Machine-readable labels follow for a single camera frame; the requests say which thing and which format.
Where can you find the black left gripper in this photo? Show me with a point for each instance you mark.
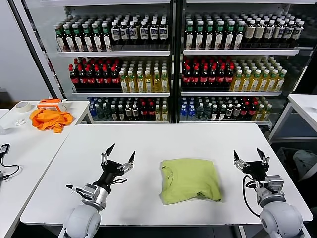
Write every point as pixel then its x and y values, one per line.
pixel 111 171

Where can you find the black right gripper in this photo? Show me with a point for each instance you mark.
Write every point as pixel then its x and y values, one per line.
pixel 256 171

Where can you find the lime green t-shirt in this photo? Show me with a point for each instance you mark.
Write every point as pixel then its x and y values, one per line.
pixel 190 178

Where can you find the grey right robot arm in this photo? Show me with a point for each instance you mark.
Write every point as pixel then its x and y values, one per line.
pixel 280 218

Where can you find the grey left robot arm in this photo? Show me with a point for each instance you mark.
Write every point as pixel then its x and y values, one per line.
pixel 81 220

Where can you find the black crate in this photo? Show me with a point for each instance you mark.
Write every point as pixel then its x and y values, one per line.
pixel 284 156

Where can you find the white cabinet shelf board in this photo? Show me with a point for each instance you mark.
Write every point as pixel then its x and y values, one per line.
pixel 128 122
pixel 235 52
pixel 119 94
pixel 111 53
pixel 223 122
pixel 99 2
pixel 230 93
pixel 247 2

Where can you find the small yellow drink bottle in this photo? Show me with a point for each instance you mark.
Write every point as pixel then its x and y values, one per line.
pixel 258 114
pixel 164 114
pixel 267 114
pixel 157 114

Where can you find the white cap dark drink bottle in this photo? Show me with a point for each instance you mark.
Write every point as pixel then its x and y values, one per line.
pixel 222 113
pixel 113 114
pixel 135 114
pixel 120 114
pixel 237 112
pixel 127 114
pixel 214 113
pixel 229 112

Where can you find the small red cap cola bottle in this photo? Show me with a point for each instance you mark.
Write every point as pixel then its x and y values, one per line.
pixel 151 112
pixel 244 111
pixel 252 111
pixel 143 112

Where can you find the grey bag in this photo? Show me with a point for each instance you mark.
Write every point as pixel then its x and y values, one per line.
pixel 304 161

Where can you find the green water bottle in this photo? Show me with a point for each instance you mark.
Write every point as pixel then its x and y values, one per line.
pixel 207 112
pixel 199 112
pixel 100 112

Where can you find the blue water bottle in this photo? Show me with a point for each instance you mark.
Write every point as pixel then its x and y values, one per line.
pixel 183 112
pixel 192 112
pixel 92 111

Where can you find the white side table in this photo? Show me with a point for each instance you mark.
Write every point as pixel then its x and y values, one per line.
pixel 304 101
pixel 29 161
pixel 74 106

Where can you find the yellow tea bottle green label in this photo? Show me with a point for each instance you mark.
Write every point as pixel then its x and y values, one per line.
pixel 280 84
pixel 253 84
pixel 123 85
pixel 156 85
pixel 262 84
pixel 148 85
pixel 140 85
pixel 165 85
pixel 245 84
pixel 236 84
pixel 271 84
pixel 131 85

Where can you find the crumpled orange cloth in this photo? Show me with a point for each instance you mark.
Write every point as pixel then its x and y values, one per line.
pixel 49 121

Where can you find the orange and white box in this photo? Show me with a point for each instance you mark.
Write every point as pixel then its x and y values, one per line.
pixel 50 105

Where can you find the small white plastic item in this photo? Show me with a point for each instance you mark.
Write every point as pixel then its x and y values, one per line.
pixel 21 121

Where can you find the glass beverage display cabinet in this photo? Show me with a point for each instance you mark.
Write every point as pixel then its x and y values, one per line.
pixel 177 74

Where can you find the beige masking tape roll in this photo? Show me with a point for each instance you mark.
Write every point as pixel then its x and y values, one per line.
pixel 23 107

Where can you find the black power adapter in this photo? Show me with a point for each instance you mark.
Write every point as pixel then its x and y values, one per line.
pixel 4 148

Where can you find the green cap tea bottle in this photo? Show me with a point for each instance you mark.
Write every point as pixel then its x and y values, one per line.
pixel 61 42
pixel 238 37
pixel 70 42
pixel 189 37
pixel 97 42
pixel 229 37
pixel 79 42
pixel 209 37
pixel 107 42
pixel 88 42
pixel 219 37
pixel 199 37

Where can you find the black framed glass door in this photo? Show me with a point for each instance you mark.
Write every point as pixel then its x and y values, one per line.
pixel 49 37
pixel 309 49

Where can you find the blue label dark drink bottle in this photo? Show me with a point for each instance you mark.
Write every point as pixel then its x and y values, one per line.
pixel 144 33
pixel 279 32
pixel 125 33
pixel 134 33
pixel 115 33
pixel 269 32
pixel 288 32
pixel 153 33
pixel 298 32
pixel 163 33

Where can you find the beige label dark drink bottle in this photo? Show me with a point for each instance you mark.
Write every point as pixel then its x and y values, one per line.
pixel 259 32
pixel 249 32

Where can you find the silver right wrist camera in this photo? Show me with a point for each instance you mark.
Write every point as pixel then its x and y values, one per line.
pixel 275 183

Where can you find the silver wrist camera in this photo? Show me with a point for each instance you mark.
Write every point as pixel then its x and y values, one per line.
pixel 275 183
pixel 92 192

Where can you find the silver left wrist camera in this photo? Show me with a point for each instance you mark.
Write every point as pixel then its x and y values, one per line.
pixel 92 192

